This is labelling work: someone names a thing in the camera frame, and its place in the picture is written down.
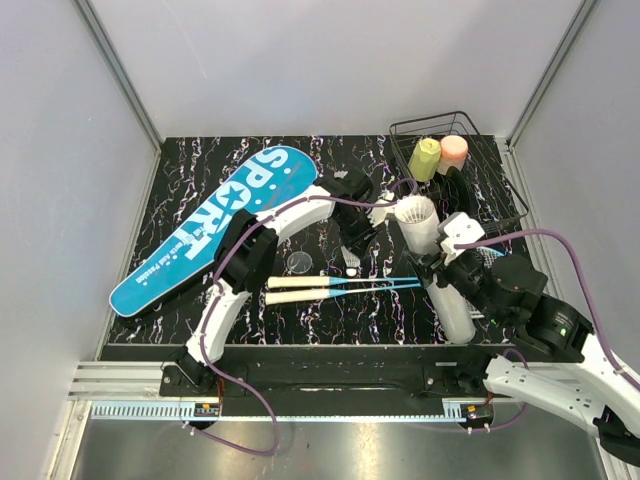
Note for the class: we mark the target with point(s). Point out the pink cup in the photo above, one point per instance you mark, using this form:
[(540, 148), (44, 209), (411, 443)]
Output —
[(454, 152)]

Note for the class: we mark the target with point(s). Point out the black bowl in basket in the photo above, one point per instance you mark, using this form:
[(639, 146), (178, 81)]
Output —
[(454, 194)]

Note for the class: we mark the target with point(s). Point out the blue badminton racket upper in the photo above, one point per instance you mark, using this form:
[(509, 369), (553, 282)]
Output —
[(281, 282)]

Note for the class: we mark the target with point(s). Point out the blue badminton racket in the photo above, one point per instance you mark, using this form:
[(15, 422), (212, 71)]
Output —
[(281, 282), (313, 295)]

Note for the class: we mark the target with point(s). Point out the clear plastic tube lid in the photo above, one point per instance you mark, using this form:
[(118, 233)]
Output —
[(299, 263)]

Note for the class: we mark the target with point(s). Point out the yellow-green cup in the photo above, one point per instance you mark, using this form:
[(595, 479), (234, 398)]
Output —
[(424, 160)]

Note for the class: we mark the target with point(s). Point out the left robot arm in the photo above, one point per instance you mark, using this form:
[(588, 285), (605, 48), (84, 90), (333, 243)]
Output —
[(245, 256)]

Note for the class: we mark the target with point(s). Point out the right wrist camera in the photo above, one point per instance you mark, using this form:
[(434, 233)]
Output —
[(455, 233)]

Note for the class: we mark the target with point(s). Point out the blue racket bag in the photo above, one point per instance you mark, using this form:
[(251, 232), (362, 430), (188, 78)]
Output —
[(267, 179)]

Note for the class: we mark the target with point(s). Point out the white shuttlecock tube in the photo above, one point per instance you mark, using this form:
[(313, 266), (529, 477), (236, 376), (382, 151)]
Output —
[(418, 220)]

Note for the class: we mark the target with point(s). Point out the blue badminton racket lower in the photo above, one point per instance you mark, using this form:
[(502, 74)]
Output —
[(313, 295)]

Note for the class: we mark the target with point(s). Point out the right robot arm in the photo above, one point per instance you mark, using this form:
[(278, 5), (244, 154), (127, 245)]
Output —
[(565, 370)]

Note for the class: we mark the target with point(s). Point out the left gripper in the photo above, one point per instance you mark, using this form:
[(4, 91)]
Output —
[(359, 242)]

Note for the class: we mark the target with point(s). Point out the black wire basket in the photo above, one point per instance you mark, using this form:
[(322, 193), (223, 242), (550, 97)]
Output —
[(481, 188)]

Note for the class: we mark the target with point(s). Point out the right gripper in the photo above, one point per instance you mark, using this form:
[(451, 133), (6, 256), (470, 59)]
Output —
[(435, 262)]

